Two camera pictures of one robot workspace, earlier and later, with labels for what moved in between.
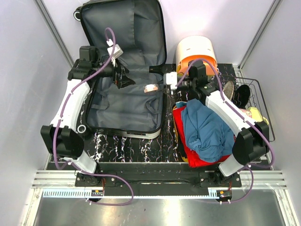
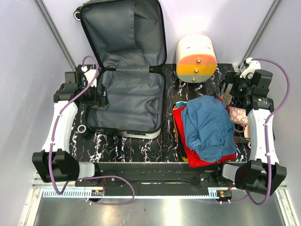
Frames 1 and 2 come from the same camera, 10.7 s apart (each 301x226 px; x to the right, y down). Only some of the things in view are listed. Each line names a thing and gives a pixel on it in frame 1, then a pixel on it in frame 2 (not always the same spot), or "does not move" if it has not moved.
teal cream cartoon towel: x=180 y=104 does not move
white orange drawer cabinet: x=195 y=48 does not move
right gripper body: x=186 y=84 → x=238 y=87
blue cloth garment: x=206 y=135 does not move
